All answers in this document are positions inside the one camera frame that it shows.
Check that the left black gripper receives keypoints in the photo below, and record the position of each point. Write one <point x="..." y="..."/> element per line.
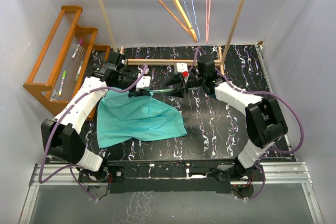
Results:
<point x="139" y="93"/>

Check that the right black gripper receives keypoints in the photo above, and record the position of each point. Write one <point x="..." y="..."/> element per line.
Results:
<point x="175" y="80"/>

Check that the green plastic hanger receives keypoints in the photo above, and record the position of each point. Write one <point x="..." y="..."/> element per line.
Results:
<point x="160" y="91"/>

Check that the teal t shirt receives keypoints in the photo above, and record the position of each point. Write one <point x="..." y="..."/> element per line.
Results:
<point x="121" y="118"/>

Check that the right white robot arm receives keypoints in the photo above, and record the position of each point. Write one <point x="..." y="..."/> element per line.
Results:
<point x="264" y="119"/>

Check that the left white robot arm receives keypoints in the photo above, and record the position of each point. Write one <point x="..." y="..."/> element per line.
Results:
<point x="61" y="135"/>

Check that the dark green marker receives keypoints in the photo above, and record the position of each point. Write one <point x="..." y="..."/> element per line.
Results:
<point x="78" y="71"/>

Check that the green cap marker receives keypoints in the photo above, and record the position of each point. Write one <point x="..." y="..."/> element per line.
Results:
<point x="62" y="83"/>

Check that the purple cap marker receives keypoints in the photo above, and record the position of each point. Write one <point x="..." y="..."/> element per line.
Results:
<point x="76" y="49"/>

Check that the grey small block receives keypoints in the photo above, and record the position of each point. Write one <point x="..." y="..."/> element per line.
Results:
<point x="54" y="95"/>

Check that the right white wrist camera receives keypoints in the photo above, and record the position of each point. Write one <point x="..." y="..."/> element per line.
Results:
<point x="181" y="69"/>

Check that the wooden clothes rack frame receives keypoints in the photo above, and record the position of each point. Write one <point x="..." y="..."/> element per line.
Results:
<point x="166" y="62"/>

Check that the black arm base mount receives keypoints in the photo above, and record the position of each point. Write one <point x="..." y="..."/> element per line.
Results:
<point x="166" y="176"/>

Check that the pink wire hanger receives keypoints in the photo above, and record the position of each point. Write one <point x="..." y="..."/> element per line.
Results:
<point x="208" y="14"/>

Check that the aluminium rail frame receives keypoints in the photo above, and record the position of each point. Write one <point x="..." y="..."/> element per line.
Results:
<point x="172" y="193"/>

